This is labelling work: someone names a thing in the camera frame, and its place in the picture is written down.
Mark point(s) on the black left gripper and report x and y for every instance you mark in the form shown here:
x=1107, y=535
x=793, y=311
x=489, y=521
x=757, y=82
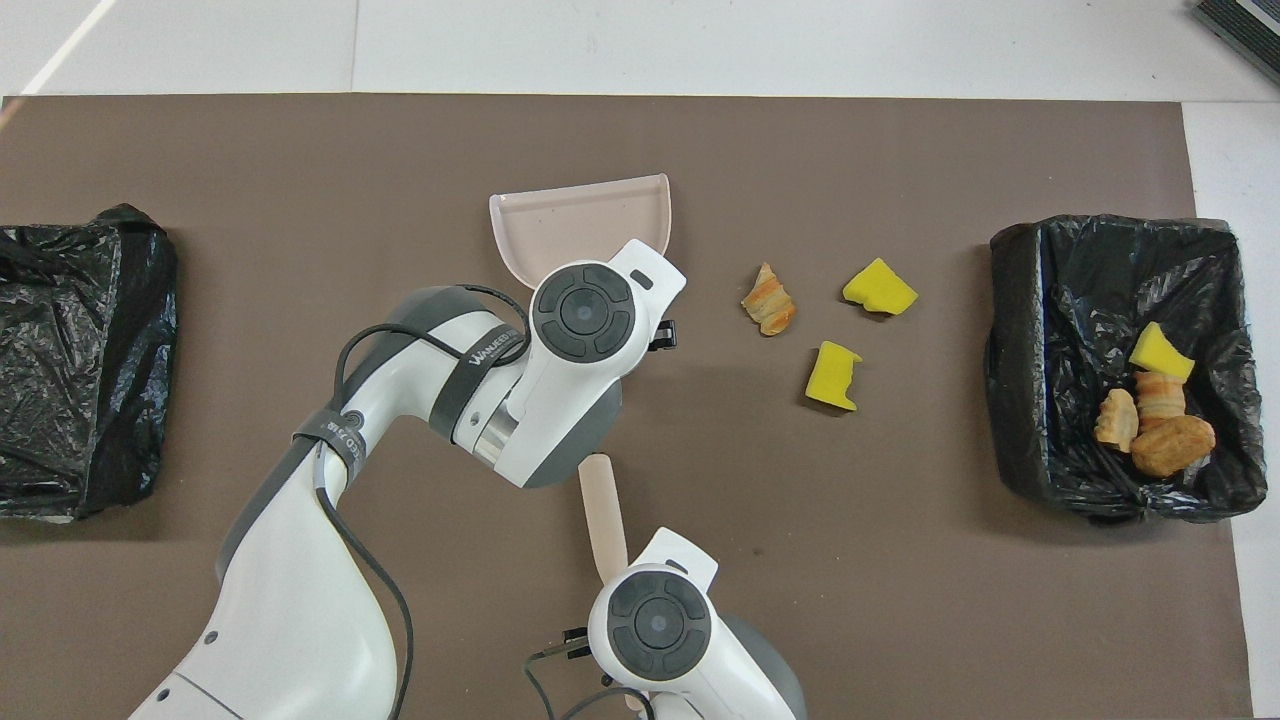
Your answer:
x=663, y=335

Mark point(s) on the black bag lined bin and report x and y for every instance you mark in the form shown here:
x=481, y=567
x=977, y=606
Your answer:
x=1060, y=400
x=60, y=430

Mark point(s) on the notched yellow sponge piece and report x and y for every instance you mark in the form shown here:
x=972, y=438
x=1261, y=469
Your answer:
x=832, y=378

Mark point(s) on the beige plastic dustpan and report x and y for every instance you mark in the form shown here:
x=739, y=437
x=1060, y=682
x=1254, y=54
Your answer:
x=580, y=215

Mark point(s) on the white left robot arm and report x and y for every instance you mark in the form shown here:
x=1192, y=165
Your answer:
x=300, y=600

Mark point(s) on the dark ribbed box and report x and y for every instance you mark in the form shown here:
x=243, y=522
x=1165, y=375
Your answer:
x=1245, y=25

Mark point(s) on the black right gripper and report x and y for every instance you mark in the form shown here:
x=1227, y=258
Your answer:
x=577, y=641

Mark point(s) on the small striped croissant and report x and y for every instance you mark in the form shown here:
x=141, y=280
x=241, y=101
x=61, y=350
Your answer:
x=770, y=305
x=1117, y=420
x=1160, y=397

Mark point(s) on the golden bread bun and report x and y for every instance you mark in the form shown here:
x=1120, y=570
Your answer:
x=1172, y=446

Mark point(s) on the brown table mat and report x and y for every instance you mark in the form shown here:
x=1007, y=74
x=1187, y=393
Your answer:
x=900, y=600

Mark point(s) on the beige hand brush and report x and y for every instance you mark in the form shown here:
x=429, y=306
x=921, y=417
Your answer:
x=603, y=510

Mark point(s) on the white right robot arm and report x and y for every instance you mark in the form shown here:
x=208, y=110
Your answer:
x=660, y=625

